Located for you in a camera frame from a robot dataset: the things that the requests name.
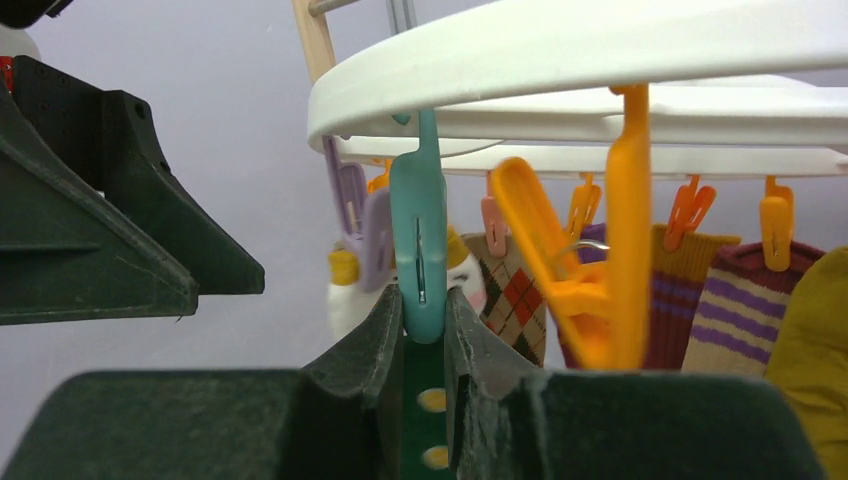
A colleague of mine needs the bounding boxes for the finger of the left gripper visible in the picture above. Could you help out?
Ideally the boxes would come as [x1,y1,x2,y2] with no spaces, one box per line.
[11,55,265,295]
[1,76,199,325]

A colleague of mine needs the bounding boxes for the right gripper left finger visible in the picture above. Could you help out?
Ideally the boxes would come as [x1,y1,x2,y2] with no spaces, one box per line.
[4,287,403,479]

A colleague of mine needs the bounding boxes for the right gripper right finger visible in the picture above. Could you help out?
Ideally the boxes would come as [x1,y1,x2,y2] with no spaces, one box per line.
[444,289,825,479]

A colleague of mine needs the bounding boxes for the dark green sock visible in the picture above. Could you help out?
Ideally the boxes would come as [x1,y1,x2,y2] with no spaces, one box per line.
[325,225,489,480]

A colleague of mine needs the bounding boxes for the orange clothespin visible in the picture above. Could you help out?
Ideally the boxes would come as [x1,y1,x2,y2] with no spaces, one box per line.
[491,84,652,370]
[759,175,794,272]

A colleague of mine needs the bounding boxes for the lilac clothespin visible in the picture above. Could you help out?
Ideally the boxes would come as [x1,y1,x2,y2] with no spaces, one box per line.
[322,136,394,292]

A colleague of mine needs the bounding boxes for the teal clothespin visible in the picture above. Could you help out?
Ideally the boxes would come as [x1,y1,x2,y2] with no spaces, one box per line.
[389,110,448,344]

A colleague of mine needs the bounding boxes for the white round clip hanger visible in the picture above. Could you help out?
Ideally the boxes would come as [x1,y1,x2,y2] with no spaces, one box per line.
[306,1,847,178]

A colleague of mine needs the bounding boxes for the plaid beige sock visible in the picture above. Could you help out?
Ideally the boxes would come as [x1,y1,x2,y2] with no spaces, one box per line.
[462,233,547,367]

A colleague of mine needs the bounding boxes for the pink clothespin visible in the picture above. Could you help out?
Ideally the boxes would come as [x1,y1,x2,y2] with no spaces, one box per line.
[480,172,508,258]

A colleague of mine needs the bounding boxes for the purple striped hanging sock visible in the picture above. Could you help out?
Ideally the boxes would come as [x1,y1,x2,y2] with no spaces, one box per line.
[643,224,824,377]

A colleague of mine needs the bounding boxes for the yellow hanging sock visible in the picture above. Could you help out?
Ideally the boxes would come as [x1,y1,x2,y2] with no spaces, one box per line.
[766,247,847,479]

